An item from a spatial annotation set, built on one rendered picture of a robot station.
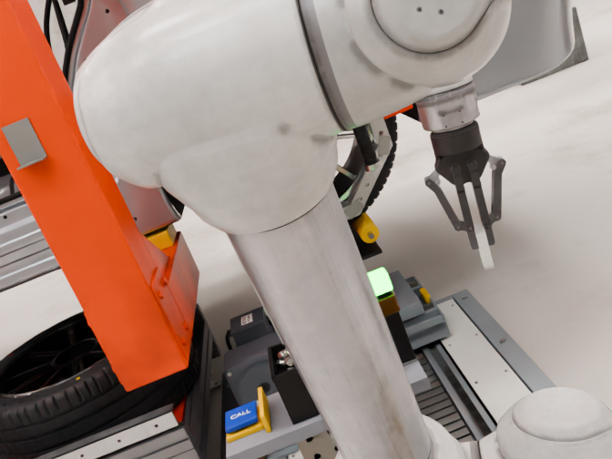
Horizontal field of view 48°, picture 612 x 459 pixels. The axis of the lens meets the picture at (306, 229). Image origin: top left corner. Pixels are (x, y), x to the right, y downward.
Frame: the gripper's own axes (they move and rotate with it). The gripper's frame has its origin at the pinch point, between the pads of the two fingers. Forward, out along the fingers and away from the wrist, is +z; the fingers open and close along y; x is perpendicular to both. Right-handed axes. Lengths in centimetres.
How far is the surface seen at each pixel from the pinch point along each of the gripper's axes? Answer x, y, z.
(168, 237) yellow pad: 85, -83, 4
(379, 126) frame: 89, -14, -10
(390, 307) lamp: 21.0, -19.2, 15.4
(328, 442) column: 15, -39, 38
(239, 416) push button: 16, -55, 29
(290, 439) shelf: 10, -44, 33
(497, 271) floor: 148, 12, 66
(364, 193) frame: 88, -23, 8
